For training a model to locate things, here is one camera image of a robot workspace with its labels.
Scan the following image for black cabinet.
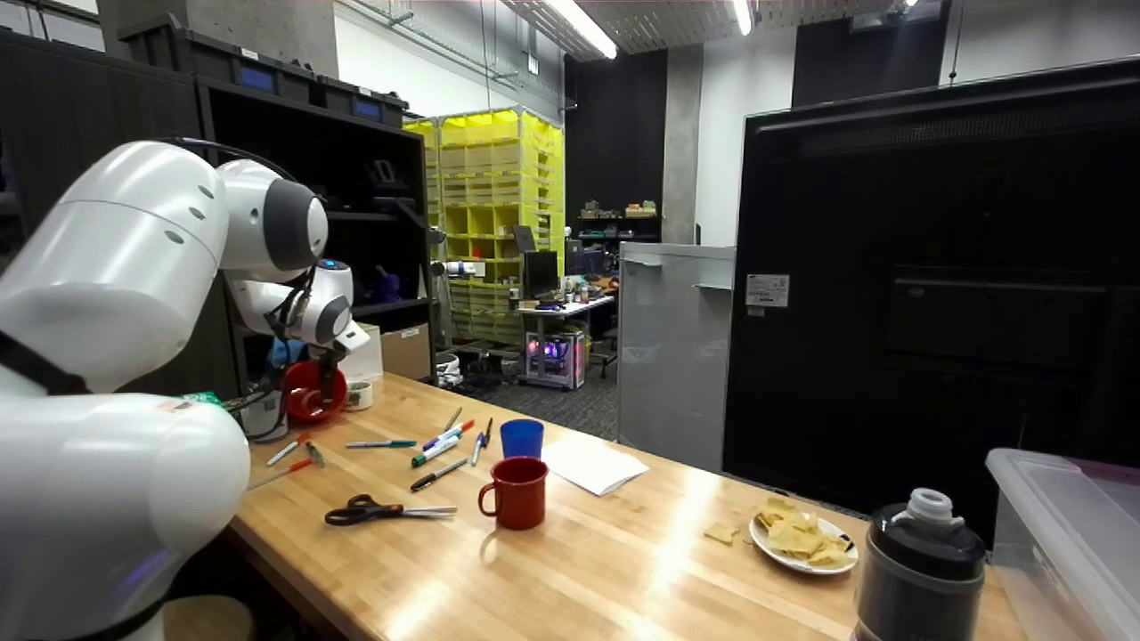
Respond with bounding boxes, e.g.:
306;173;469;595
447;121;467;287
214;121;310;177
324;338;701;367
720;54;1140;529

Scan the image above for loose chip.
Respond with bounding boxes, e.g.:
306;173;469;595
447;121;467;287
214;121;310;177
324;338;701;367
699;511;746;548

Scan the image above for red bag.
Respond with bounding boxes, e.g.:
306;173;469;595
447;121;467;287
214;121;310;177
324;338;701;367
279;357;352;430

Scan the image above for clear plastic bin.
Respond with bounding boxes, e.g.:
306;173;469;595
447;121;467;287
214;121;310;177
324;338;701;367
981;440;1140;641

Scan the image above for black drink bottle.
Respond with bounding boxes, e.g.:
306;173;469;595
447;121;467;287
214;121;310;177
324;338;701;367
847;483;986;641

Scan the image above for white marker green cap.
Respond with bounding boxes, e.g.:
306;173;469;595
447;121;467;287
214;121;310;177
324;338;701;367
410;430;462;466

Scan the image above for black Sharpie marker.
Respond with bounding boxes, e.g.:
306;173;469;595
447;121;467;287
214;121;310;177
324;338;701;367
406;451;475;496

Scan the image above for round stool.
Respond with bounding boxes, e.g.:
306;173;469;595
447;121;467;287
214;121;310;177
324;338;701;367
152;590;261;641

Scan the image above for white paper sheet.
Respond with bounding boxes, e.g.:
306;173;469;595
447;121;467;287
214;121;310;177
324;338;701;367
537;434;653;500

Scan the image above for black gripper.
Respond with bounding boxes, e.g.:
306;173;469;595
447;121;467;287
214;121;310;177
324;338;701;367
296;345;342;411

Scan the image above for black scissors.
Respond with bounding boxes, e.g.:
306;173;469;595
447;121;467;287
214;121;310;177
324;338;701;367
321;492;460;529

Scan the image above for red mug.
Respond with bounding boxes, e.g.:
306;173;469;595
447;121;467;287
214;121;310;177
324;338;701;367
475;451;552;534

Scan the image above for white box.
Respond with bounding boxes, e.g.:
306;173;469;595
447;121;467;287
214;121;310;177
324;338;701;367
342;322;388;387

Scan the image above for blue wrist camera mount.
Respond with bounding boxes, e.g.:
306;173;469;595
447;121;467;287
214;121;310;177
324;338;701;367
266;335;306;374

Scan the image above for black shelving unit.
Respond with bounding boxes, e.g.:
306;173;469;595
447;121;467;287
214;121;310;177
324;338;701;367
0;30;433;401

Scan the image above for yellow bin shelf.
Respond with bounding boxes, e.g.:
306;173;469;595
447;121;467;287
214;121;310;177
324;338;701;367
403;107;571;357

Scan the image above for small cardboard box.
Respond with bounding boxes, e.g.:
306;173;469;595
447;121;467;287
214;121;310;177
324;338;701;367
379;323;433;383

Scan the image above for plate with chips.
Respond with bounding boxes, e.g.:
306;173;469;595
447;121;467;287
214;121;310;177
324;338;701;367
746;492;861;581

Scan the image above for blue marker with red end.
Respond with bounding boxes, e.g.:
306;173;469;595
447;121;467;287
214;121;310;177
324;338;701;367
419;415;476;457

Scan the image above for orange pen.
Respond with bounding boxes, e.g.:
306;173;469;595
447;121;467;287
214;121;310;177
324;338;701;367
246;457;317;496

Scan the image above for blue plastic cup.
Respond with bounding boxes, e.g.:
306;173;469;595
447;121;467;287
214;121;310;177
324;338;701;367
494;414;547;462

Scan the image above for green Expo marker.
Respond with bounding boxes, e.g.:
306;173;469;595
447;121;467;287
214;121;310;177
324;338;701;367
410;440;462;469

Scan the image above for desk with monitor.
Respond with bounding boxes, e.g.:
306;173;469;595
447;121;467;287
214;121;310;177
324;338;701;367
514;246;622;393

